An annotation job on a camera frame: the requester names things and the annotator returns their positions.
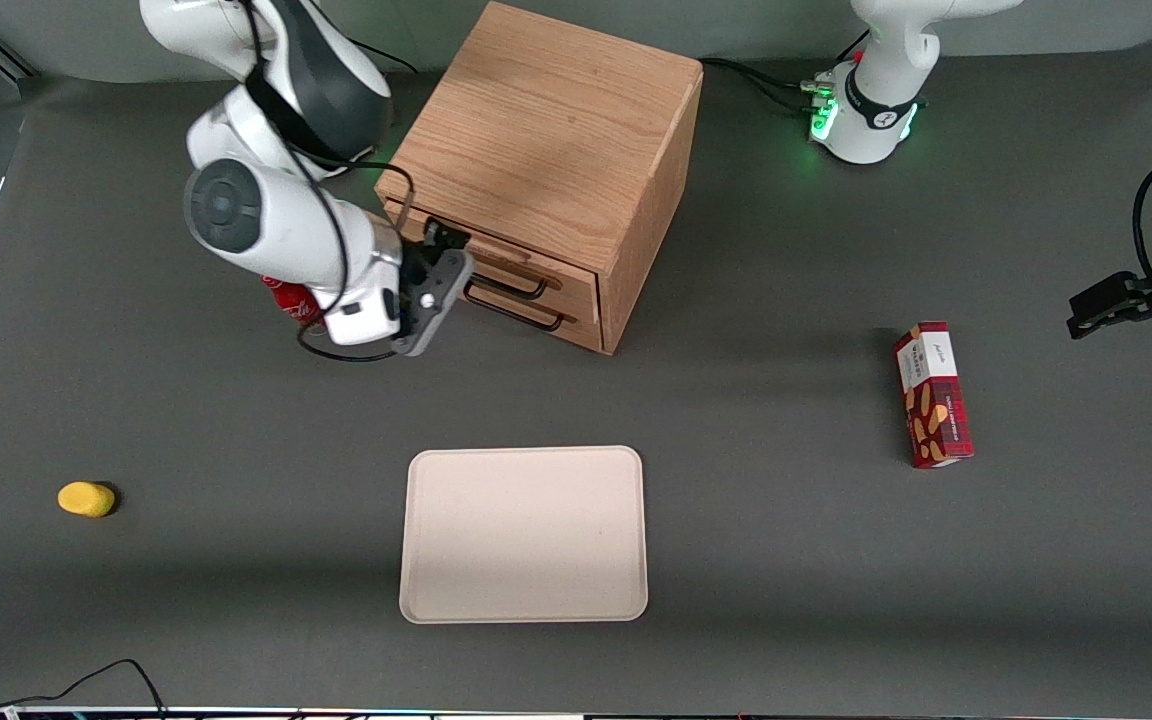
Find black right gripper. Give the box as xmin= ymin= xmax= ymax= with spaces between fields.
xmin=396 ymin=221 xmax=472 ymax=303

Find black metal drawer handle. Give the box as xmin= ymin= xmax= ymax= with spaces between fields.
xmin=471 ymin=268 xmax=550 ymax=302
xmin=463 ymin=282 xmax=566 ymax=334

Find wooden drawer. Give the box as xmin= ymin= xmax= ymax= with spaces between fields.
xmin=451 ymin=285 xmax=605 ymax=354
xmin=382 ymin=196 xmax=603 ymax=319

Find wooden drawer cabinet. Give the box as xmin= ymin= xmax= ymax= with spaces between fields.
xmin=374 ymin=0 xmax=705 ymax=356

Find red cola bottle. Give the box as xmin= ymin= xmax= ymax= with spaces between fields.
xmin=261 ymin=277 xmax=327 ymax=327

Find red biscuit box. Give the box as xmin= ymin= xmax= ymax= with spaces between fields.
xmin=892 ymin=320 xmax=976 ymax=471

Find beige plastic tray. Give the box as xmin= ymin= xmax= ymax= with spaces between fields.
xmin=399 ymin=445 xmax=649 ymax=624

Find yellow lemon-shaped object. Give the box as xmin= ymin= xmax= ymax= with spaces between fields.
xmin=57 ymin=481 xmax=119 ymax=519

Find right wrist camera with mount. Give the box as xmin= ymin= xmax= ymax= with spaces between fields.
xmin=321 ymin=250 xmax=474 ymax=359

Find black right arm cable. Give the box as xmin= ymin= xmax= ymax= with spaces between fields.
xmin=241 ymin=0 xmax=419 ymax=364

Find black cable at arm base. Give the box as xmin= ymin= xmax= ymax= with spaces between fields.
xmin=348 ymin=38 xmax=419 ymax=75
xmin=703 ymin=57 xmax=822 ymax=93
xmin=736 ymin=68 xmax=827 ymax=113

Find thin black loose cable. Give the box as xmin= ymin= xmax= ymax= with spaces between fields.
xmin=0 ymin=657 xmax=170 ymax=720

